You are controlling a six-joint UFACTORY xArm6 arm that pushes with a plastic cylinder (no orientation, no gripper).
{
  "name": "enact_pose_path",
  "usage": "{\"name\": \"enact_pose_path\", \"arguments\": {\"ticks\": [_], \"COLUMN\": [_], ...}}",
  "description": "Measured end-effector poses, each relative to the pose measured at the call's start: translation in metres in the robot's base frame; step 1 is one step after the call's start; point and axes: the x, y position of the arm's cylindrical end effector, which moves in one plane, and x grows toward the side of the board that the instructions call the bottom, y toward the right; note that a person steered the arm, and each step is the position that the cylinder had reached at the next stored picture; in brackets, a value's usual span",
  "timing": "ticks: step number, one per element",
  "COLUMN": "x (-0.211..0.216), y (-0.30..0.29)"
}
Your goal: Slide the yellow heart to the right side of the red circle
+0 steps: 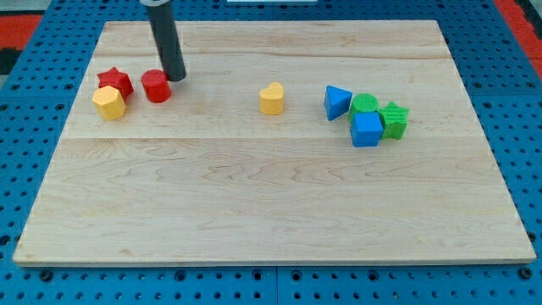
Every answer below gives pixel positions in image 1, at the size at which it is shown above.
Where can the yellow heart block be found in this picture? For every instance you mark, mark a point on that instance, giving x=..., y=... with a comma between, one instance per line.
x=271, y=99

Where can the light wooden board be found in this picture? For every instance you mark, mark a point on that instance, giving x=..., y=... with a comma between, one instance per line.
x=206, y=179

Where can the blue triangle block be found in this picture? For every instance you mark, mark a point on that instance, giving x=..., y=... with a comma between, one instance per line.
x=337, y=101

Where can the blue cube block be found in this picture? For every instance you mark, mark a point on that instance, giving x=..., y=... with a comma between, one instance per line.
x=366, y=129

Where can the green cylinder block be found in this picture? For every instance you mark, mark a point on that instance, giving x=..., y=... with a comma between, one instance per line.
x=362, y=103

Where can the green star block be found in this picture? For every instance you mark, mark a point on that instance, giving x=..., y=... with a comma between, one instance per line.
x=394, y=120

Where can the red cylinder block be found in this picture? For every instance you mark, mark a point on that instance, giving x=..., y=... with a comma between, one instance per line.
x=156, y=85

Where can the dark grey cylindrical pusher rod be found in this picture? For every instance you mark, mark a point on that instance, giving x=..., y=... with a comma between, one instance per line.
x=161, y=17

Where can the red star block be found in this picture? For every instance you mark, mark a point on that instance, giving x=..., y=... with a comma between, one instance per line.
x=116, y=79

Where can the yellow hexagon block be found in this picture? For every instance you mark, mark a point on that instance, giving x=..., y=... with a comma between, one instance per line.
x=109, y=102

